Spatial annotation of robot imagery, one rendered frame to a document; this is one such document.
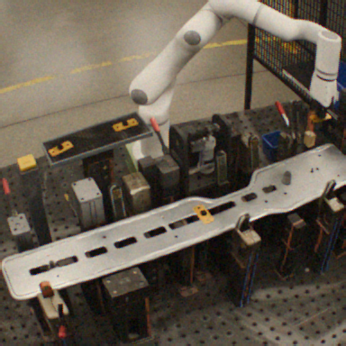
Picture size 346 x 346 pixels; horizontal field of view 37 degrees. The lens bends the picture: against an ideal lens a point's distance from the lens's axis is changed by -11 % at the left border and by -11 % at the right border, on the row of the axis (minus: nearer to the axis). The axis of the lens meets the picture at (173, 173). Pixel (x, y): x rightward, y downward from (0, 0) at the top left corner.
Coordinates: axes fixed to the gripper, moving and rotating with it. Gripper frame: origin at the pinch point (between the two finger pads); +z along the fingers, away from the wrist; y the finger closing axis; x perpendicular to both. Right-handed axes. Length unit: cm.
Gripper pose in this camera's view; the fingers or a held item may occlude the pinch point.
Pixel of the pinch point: (321, 111)
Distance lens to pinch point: 191.2
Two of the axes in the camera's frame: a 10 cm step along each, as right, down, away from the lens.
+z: 0.0, 7.6, 6.6
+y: 4.5, 5.9, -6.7
